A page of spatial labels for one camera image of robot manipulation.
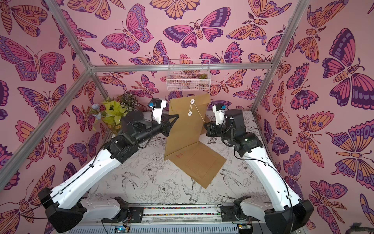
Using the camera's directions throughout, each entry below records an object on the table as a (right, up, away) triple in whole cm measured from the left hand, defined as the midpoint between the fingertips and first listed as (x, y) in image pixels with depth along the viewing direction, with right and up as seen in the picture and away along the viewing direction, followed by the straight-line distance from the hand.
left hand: (179, 115), depth 61 cm
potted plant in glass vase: (-43, +4, +26) cm, 50 cm away
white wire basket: (+3, +28, +45) cm, 53 cm away
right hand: (+12, -3, +9) cm, 16 cm away
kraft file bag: (+10, -28, +30) cm, 42 cm away
